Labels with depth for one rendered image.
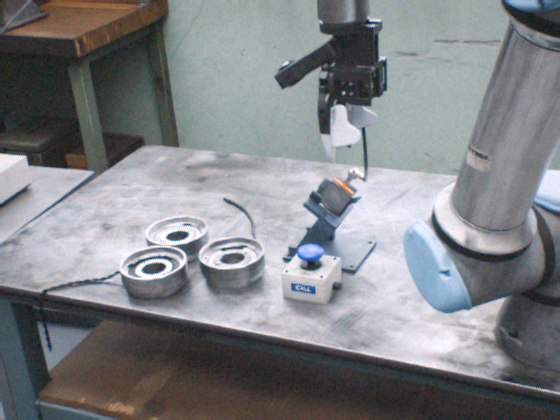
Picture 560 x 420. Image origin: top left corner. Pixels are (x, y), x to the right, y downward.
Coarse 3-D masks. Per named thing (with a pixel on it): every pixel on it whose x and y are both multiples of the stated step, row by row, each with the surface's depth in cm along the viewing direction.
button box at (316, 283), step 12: (288, 264) 126; (300, 264) 126; (312, 264) 125; (324, 264) 125; (336, 264) 125; (288, 276) 124; (300, 276) 123; (312, 276) 122; (324, 276) 122; (336, 276) 126; (288, 288) 125; (300, 288) 124; (312, 288) 123; (324, 288) 122; (336, 288) 125; (300, 300) 125; (312, 300) 124; (324, 300) 123
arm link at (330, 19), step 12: (324, 0) 115; (336, 0) 114; (348, 0) 114; (360, 0) 115; (324, 12) 116; (336, 12) 115; (348, 12) 115; (360, 12) 115; (336, 24) 116; (348, 24) 116
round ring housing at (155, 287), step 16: (128, 256) 133; (144, 256) 135; (176, 256) 134; (144, 272) 133; (160, 272) 130; (176, 272) 128; (128, 288) 129; (144, 288) 127; (160, 288) 127; (176, 288) 130
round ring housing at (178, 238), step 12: (180, 216) 145; (192, 216) 144; (156, 228) 143; (180, 228) 143; (204, 228) 142; (168, 240) 141; (180, 240) 143; (192, 240) 136; (204, 240) 139; (192, 252) 137
